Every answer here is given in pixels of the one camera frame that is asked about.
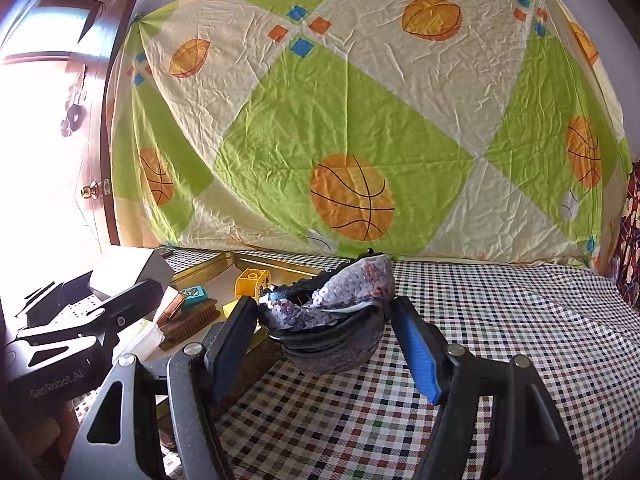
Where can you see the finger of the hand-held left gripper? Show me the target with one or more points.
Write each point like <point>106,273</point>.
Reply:
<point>70,295</point>
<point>130,300</point>

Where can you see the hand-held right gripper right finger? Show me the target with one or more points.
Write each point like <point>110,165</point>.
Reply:
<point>417,355</point>

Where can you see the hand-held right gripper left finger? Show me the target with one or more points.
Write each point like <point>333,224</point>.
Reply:
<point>235,350</point>

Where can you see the white card box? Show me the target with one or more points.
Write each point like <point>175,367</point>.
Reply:
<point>125,267</point>

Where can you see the pinkish brown rectangular box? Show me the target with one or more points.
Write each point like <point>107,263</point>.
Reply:
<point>170,305</point>

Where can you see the clear plastic box green label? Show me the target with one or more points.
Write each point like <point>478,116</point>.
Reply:
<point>140,340</point>

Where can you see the small yellow cube block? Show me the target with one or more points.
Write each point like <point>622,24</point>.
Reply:
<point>231,306</point>

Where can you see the brown wooden brush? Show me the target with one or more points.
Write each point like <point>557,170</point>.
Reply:
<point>192,317</point>

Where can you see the blue studded building block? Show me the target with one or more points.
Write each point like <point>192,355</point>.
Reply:
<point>194,292</point>

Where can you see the yellow studded building block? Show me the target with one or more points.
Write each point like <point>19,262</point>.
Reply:
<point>252,280</point>

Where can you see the gold tin box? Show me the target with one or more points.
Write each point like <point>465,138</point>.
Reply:
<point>210,270</point>

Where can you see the checked tablecloth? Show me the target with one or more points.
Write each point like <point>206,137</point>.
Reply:
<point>500,320</point>

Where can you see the brass door knob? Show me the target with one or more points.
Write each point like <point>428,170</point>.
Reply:
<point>90,191</point>

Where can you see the door ornament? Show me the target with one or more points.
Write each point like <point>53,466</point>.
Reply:
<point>75,110</point>

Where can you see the red plaid bear print cloth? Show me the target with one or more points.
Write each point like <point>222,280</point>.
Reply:
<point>631,250</point>

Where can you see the green basketball print sheet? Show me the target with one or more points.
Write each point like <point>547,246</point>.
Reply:
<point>350,110</point>

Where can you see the brown wooden door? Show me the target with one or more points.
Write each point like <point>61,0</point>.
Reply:
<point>107,35</point>

